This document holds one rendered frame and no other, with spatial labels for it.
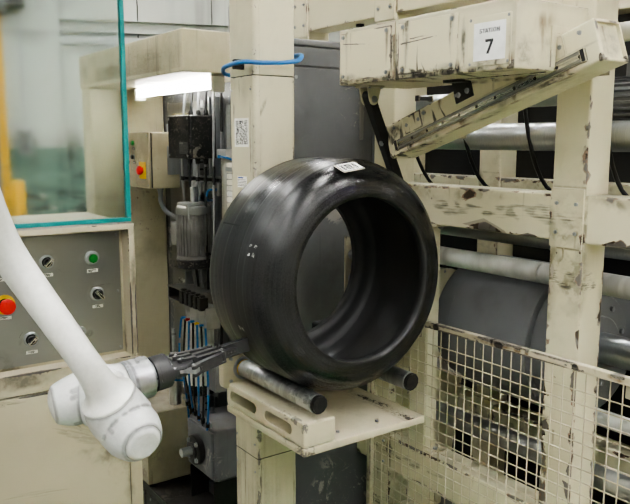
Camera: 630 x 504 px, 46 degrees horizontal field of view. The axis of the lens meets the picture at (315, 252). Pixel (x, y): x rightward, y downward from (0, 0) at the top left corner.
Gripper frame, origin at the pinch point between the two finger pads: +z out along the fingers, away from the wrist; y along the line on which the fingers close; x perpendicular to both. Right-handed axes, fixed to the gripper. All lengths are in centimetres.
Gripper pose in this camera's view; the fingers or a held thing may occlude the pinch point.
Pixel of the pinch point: (234, 348)
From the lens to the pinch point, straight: 171.2
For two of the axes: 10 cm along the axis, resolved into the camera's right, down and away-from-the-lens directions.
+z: 8.1, -2.1, 5.5
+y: -5.8, -1.2, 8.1
